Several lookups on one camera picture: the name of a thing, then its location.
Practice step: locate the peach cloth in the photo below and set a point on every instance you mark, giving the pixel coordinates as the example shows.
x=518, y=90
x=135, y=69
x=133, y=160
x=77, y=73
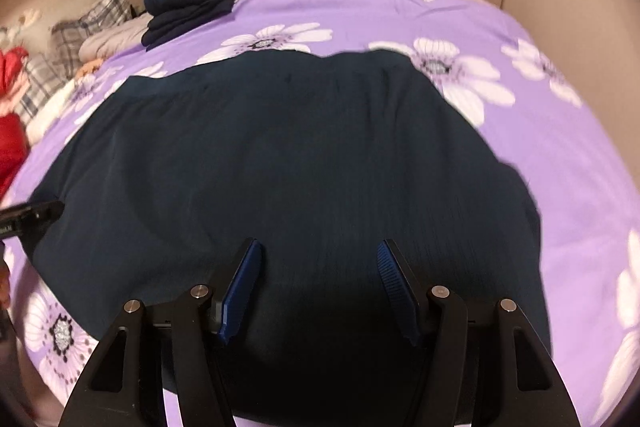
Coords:
x=89, y=69

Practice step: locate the folded navy clothes stack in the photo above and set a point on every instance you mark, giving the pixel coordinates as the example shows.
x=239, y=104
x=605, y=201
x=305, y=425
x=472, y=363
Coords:
x=190, y=2

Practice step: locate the red down jacket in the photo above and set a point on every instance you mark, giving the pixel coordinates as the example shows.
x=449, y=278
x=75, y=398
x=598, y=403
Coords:
x=10, y=72
x=10, y=147

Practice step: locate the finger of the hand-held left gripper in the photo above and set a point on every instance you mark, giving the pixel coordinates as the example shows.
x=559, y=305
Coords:
x=35, y=219

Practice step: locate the navy zip jacket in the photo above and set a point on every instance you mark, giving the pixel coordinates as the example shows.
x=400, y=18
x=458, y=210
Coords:
x=300, y=157

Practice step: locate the white plush dog toy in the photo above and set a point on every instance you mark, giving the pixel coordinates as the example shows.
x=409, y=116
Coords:
x=17, y=27

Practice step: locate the white pillow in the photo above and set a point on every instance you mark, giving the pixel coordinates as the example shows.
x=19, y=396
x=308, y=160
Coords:
x=50, y=117

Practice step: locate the purple floral bedsheet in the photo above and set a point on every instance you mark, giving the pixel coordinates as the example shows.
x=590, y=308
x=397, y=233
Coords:
x=550, y=147

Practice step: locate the grey plaid pillow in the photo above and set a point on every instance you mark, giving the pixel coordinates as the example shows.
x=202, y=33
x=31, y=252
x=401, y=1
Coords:
x=107, y=14

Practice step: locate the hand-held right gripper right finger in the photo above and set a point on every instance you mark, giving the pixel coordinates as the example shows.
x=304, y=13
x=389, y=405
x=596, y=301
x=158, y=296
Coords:
x=400, y=292

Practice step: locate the grey plaid bed cloth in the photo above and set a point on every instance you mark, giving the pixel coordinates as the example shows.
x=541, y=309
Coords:
x=42, y=82

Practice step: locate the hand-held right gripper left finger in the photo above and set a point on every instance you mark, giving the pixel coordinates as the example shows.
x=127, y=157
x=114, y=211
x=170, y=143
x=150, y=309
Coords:
x=240, y=292

